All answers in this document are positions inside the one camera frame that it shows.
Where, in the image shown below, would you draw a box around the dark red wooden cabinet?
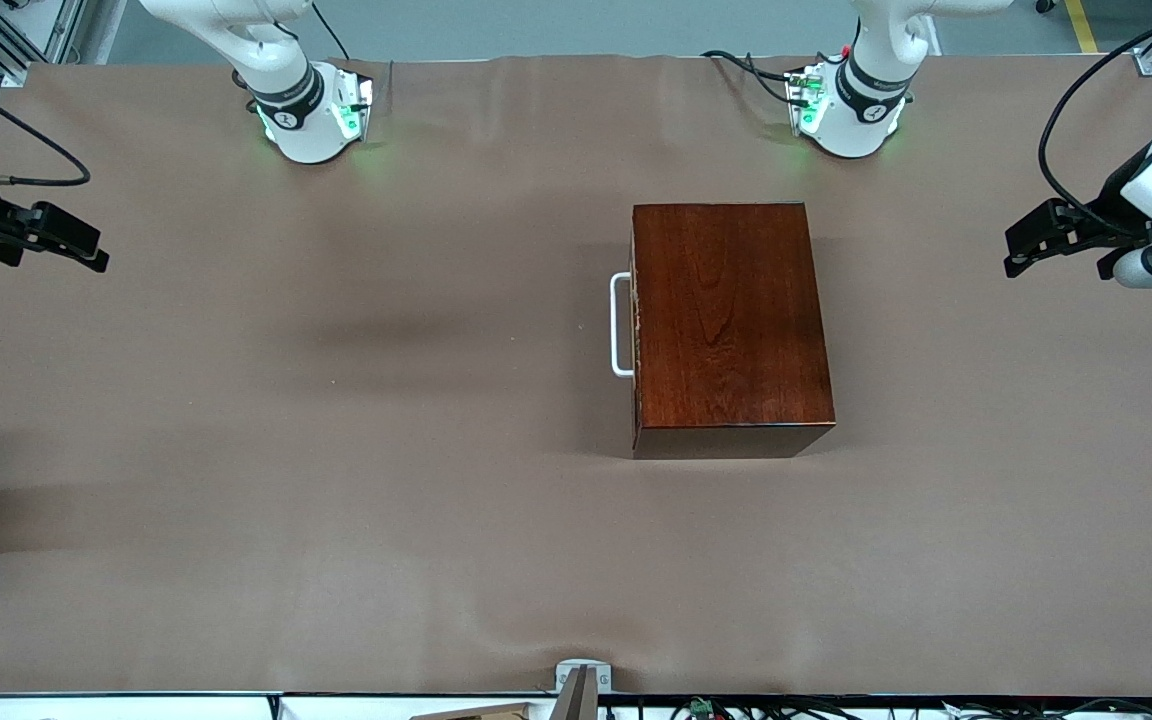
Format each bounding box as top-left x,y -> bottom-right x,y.
631,202 -> 836,461

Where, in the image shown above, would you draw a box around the black left base cable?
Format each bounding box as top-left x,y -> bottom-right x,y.
701,48 -> 807,107

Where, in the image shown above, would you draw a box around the aluminium frame rails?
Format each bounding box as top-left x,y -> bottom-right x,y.
0,0 -> 87,89

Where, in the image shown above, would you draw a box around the grey metal bracket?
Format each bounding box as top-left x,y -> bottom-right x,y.
555,659 -> 613,693

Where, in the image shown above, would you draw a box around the black cable bundle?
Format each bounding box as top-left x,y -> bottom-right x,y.
601,696 -> 1152,720

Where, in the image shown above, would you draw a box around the brown table mat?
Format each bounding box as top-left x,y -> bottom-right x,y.
0,52 -> 1152,698

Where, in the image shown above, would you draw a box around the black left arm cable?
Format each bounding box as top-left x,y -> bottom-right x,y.
1038,5 -> 1152,241

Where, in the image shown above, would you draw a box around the wooden drawer with white handle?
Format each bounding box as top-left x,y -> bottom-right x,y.
610,272 -> 639,379

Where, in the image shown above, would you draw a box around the grey camera mount beam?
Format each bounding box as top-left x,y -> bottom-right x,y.
548,665 -> 600,720

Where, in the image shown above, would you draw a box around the black right base cable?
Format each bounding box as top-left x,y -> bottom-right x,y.
311,0 -> 352,63

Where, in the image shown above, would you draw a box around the black base cable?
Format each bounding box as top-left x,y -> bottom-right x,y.
311,0 -> 352,63
701,48 -> 807,107

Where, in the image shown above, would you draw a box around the light wooden plank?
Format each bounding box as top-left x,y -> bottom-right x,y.
408,702 -> 537,720

